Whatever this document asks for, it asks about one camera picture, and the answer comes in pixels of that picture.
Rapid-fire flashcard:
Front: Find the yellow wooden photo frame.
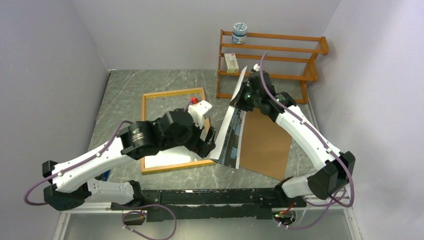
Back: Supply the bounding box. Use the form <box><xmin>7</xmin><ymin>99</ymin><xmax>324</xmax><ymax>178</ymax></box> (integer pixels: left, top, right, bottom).
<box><xmin>140</xmin><ymin>87</ymin><xmax>215</xmax><ymax>174</ymax></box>

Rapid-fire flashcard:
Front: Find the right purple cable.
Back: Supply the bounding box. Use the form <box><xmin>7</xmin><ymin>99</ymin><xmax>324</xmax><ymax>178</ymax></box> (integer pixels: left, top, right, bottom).
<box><xmin>273</xmin><ymin>185</ymin><xmax>355</xmax><ymax>231</ymax></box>

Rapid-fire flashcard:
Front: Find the small white green box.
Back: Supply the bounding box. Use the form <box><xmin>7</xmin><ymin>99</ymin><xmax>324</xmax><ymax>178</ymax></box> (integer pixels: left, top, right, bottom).
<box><xmin>224</xmin><ymin>53</ymin><xmax>240</xmax><ymax>74</ymax></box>

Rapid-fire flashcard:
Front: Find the blue stapler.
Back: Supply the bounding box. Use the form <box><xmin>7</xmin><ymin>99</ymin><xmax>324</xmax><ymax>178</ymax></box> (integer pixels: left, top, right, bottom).
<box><xmin>100</xmin><ymin>169</ymin><xmax>111</xmax><ymax>182</ymax></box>

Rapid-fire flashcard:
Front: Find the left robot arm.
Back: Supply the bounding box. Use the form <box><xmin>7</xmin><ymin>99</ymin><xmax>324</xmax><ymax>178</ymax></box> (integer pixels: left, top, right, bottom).
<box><xmin>42</xmin><ymin>101</ymin><xmax>216</xmax><ymax>211</ymax></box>

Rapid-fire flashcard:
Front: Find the blue white jar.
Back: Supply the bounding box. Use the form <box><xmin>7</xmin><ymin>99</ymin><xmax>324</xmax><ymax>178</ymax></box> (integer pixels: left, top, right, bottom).
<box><xmin>231</xmin><ymin>22</ymin><xmax>248</xmax><ymax>45</ymax></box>

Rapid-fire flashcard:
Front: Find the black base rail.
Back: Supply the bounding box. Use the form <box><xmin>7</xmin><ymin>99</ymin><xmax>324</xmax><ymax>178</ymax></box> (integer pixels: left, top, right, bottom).
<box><xmin>110</xmin><ymin>187</ymin><xmax>307</xmax><ymax>222</ymax></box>

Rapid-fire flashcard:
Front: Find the orange wooden shelf rack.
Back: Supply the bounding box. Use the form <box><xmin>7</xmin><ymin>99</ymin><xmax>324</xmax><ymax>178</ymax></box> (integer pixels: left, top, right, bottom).
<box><xmin>216</xmin><ymin>29</ymin><xmax>330</xmax><ymax>105</ymax></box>

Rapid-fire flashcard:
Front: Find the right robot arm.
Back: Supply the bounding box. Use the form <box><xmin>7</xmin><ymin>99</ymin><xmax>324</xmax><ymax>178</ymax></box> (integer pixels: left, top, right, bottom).
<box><xmin>230</xmin><ymin>71</ymin><xmax>356</xmax><ymax>208</ymax></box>

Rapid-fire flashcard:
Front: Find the purple cable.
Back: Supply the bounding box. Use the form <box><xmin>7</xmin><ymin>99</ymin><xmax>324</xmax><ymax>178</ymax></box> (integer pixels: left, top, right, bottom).
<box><xmin>121</xmin><ymin>203</ymin><xmax>178</xmax><ymax>240</ymax></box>
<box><xmin>273</xmin><ymin>185</ymin><xmax>355</xmax><ymax>231</ymax></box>

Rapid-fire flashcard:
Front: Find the brown cardboard backing board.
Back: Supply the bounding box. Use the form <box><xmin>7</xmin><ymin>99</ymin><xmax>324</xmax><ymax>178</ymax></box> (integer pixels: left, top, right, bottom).
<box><xmin>239</xmin><ymin>109</ymin><xmax>292</xmax><ymax>181</ymax></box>

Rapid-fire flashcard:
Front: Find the building photo print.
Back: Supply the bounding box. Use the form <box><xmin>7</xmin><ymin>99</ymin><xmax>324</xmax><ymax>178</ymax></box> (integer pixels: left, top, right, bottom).
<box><xmin>209</xmin><ymin>67</ymin><xmax>247</xmax><ymax>169</ymax></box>

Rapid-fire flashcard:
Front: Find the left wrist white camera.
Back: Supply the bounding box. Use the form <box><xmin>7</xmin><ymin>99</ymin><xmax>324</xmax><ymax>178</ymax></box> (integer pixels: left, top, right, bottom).
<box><xmin>186</xmin><ymin>97</ymin><xmax>213</xmax><ymax>129</ymax></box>

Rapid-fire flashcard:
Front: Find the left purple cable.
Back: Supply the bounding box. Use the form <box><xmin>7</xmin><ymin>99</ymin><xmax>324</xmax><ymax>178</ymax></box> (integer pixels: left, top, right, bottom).
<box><xmin>121</xmin><ymin>203</ymin><xmax>178</xmax><ymax>240</ymax></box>

